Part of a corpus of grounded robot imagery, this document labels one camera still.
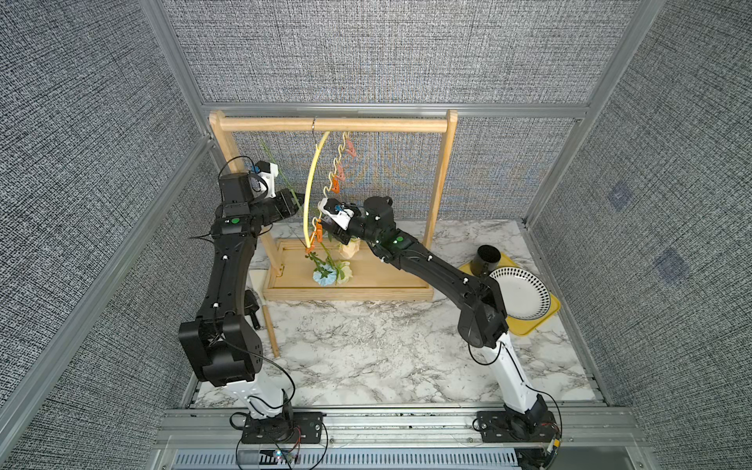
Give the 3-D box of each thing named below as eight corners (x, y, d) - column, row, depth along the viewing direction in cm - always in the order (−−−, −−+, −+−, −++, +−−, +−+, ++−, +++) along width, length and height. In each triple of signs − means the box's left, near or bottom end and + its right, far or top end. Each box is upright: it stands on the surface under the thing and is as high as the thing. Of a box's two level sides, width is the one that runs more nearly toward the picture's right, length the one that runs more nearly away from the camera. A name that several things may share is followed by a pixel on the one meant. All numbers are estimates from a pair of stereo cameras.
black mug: (474, 282, 103) (482, 267, 96) (469, 261, 109) (475, 245, 102) (495, 282, 103) (504, 267, 96) (489, 261, 109) (497, 245, 102)
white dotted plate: (505, 319, 94) (509, 315, 92) (491, 272, 106) (493, 266, 103) (552, 319, 94) (557, 315, 92) (533, 272, 106) (537, 266, 103)
